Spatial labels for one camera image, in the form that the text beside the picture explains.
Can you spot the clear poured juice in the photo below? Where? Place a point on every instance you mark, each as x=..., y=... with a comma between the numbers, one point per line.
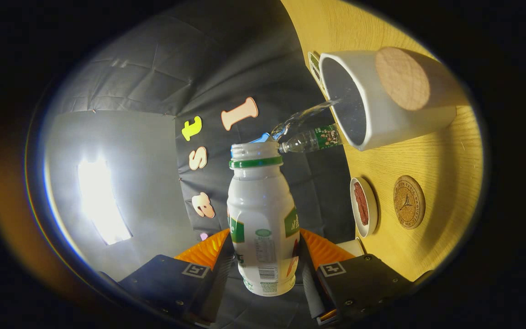
x=302, y=115

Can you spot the black backdrop cloth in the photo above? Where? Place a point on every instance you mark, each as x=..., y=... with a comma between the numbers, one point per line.
x=226, y=59

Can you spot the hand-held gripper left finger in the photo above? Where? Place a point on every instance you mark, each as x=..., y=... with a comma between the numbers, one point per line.
x=217, y=283

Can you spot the white juice bottle green label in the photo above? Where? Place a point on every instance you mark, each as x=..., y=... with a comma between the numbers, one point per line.
x=258, y=205

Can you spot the round white plate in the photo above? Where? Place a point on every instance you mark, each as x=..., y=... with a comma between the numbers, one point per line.
x=372, y=205

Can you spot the clear plastic water bottle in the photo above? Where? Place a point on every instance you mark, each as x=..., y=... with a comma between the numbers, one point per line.
x=311, y=139

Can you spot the red food pieces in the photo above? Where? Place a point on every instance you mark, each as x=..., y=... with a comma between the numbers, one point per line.
x=360, y=203

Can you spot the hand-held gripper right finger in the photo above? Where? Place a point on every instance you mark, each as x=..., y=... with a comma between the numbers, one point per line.
x=308, y=288

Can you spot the round cork coaster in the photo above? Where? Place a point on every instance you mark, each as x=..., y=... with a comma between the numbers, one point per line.
x=409, y=202

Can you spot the wooden table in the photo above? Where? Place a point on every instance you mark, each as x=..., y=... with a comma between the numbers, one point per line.
x=441, y=164

